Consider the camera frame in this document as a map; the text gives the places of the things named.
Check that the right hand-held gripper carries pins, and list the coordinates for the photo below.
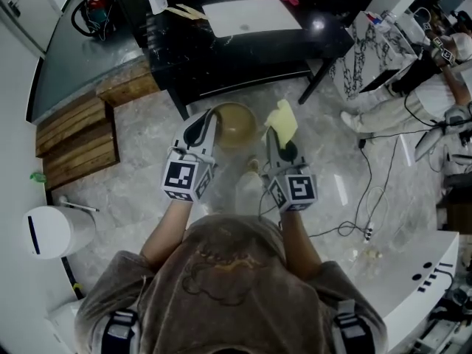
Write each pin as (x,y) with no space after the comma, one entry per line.
(298,190)

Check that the white door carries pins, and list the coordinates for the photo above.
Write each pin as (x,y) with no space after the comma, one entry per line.
(26,20)

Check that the person's leg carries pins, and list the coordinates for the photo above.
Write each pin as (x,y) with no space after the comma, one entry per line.
(249,190)

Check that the person's right forearm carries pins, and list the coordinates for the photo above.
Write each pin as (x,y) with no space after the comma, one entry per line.
(298,242)

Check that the white power strip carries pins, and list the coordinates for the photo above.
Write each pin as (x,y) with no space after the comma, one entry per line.
(368,232)

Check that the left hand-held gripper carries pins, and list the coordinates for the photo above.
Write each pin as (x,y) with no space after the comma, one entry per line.
(180,177)

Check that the yellow cloth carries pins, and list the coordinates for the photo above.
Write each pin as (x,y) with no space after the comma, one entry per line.
(282,122)

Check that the black power adapter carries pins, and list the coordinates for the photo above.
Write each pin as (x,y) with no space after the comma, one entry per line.
(361,143)

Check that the white glossy counter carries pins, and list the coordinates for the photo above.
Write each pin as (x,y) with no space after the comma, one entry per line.
(405,290)

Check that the white round bin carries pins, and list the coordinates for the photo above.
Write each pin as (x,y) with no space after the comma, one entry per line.
(55,231)

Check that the light wooden utensil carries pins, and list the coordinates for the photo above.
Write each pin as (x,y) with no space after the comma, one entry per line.
(188,12)

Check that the white marble veined counter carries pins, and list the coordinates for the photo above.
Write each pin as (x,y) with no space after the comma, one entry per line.
(354,68)

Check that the green plastic item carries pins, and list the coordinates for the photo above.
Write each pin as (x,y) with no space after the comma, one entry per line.
(38,177)

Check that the black marble kitchen counter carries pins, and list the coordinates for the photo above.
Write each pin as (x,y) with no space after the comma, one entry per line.
(184,57)

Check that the person's left forearm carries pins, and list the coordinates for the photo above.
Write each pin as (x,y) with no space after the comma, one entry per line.
(166,231)

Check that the beige plastic bowl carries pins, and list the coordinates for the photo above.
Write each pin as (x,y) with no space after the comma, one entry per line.
(236,124)

